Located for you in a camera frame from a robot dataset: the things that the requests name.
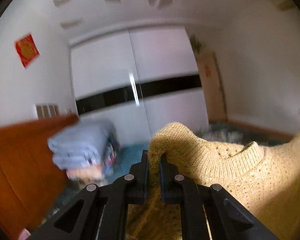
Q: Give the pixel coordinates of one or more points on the folded pink bedding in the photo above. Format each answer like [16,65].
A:
[94,172]

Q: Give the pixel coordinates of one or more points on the tan knitted sweater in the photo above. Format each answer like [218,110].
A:
[265,180]

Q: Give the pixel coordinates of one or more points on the wooden door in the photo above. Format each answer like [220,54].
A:
[211,80]

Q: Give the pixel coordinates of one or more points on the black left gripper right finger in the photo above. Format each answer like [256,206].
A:
[180,189]

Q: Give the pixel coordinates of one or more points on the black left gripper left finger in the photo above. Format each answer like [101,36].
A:
[131,189]

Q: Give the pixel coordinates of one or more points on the red paper wall decoration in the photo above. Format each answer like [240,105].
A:
[26,49]

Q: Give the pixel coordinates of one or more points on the folded light blue quilt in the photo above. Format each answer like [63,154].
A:
[82,144]

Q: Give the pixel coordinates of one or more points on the white wardrobe with black stripe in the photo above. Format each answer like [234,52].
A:
[140,80]

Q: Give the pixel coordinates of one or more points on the teal floral bed blanket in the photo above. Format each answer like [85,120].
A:
[129,155]

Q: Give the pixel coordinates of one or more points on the orange wooden headboard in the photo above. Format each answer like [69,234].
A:
[29,180]

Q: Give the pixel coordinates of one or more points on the wall switch panel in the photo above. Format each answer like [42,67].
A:
[47,111]

